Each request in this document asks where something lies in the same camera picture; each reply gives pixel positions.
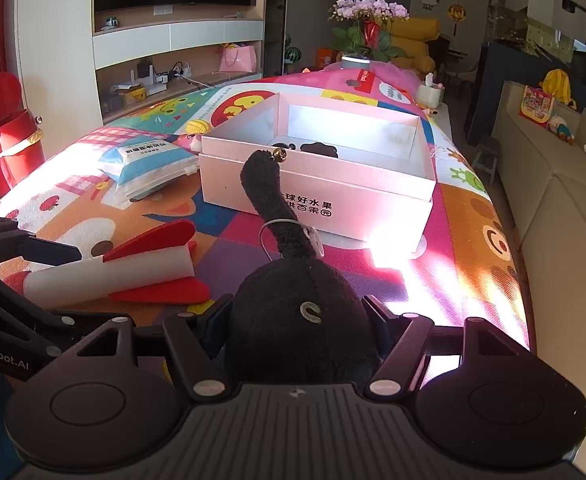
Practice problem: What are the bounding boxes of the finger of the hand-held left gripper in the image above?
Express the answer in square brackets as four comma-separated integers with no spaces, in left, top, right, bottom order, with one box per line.
[0,214,82,267]
[0,265,131,357]

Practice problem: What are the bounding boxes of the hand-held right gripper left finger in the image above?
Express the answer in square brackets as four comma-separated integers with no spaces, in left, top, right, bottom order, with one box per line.
[90,296,236,401]

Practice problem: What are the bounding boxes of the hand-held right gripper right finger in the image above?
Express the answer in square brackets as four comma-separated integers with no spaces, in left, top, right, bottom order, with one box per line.
[363,295,504,398]

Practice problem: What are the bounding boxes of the black plush toy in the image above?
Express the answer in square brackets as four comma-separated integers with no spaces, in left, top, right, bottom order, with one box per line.
[223,149,391,388]

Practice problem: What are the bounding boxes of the red and white foam rocket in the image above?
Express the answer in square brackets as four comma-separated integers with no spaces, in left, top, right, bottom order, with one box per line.
[4,219,211,307]

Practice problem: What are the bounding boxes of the blue and white wipes pack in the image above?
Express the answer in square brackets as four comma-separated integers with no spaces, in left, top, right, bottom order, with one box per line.
[98,140,201,205]

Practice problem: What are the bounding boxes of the pink cardboard box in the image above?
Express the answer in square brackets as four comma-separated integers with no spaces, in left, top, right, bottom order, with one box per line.
[198,91,438,255]

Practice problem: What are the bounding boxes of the colourful printed play mat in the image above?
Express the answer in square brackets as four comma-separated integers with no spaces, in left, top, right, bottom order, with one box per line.
[0,62,531,376]

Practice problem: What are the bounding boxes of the red pedal bin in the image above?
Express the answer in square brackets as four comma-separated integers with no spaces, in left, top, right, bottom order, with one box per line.
[0,72,46,196]

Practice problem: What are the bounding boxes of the yellow item on shelf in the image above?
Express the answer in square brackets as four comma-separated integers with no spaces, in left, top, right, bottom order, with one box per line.
[110,85,148,108]

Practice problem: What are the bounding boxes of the dark brown item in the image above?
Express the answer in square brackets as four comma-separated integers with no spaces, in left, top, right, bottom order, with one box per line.
[300,141,338,160]

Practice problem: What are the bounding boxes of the small grey stool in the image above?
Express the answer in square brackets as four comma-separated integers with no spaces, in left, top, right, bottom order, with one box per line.
[473,137,502,186]

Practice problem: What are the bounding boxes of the beige sofa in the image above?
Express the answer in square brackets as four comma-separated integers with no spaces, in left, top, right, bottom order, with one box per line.
[490,80,586,480]

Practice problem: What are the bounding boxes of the white power strip with chargers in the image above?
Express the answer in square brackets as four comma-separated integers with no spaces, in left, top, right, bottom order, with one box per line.
[133,60,194,86]

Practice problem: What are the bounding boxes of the white desk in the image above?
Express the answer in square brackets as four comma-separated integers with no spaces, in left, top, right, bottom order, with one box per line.
[430,104,461,141]

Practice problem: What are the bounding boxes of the white tissue holder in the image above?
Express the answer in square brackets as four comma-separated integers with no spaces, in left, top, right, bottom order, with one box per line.
[417,72,444,107]

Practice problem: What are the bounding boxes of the pink tulle cloth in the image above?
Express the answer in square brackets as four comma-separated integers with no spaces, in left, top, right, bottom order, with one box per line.
[323,60,424,92]

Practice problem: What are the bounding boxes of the dark cabinet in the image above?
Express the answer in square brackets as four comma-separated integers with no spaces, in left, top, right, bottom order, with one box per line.
[465,40,586,146]

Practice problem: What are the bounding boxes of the small plush doll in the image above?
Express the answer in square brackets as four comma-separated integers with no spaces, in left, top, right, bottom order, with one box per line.
[548,115,576,146]

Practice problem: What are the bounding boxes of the colourful snack bag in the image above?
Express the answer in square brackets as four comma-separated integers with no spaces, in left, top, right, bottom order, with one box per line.
[520,85,556,122]

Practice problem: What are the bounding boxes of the pink gift bag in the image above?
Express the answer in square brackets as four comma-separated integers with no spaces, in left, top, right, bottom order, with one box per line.
[218,44,258,73]

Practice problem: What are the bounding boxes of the yellow cushion pile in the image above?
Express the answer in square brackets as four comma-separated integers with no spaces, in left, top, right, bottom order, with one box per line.
[390,17,441,73]

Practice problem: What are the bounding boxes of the purple orchid plant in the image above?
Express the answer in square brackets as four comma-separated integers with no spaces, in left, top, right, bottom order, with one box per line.
[328,0,411,61]

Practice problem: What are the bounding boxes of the yellow hanging ornament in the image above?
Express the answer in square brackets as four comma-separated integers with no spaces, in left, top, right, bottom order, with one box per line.
[447,2,466,36]

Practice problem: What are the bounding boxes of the white wall shelf unit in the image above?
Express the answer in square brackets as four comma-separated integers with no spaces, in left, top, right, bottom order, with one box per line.
[15,0,268,128]

